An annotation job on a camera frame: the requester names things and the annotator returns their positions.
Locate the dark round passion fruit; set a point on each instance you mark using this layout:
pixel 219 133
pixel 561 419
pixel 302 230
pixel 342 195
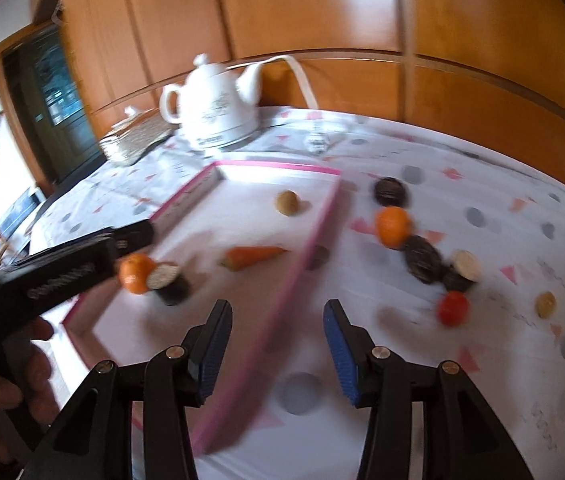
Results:
pixel 390 192

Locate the halved dark fruit in tray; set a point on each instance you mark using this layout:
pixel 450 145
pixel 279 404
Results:
pixel 168 281

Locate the dark glass door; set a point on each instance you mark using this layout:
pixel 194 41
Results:
pixel 46 101

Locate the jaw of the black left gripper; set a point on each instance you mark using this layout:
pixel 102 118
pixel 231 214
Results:
pixel 133 237

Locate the small clear glass object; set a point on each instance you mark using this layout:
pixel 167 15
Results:
pixel 317 142

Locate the dark oval avocado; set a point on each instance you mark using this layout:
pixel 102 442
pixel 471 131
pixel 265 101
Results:
pixel 422 259

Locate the halved dark fruit on table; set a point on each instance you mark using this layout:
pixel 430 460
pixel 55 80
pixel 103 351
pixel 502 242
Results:
pixel 463 272

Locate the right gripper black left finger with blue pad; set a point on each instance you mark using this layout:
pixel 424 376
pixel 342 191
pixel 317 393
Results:
pixel 92 436

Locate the red tomato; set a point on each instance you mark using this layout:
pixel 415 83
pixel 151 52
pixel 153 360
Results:
pixel 453 310

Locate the orange tangerine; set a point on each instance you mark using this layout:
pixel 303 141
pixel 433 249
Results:
pixel 134 271
pixel 393 226

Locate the patterned white tablecloth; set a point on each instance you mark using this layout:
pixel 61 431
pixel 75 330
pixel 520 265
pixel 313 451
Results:
pixel 296 423

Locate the white pink-rimmed tray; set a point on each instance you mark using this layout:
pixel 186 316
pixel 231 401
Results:
pixel 229 203

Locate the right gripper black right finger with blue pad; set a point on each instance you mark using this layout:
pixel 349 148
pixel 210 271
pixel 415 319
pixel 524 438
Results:
pixel 462 436

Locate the white ceramic teapot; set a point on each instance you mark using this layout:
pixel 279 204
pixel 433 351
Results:
pixel 214 107

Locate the tan nut on table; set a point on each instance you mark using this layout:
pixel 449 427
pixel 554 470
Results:
pixel 545 305

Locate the orange tangerine on table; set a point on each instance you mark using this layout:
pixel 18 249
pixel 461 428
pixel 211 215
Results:
pixel 393 226

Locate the orange carrot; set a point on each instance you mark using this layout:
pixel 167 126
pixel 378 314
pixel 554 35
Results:
pixel 243 257

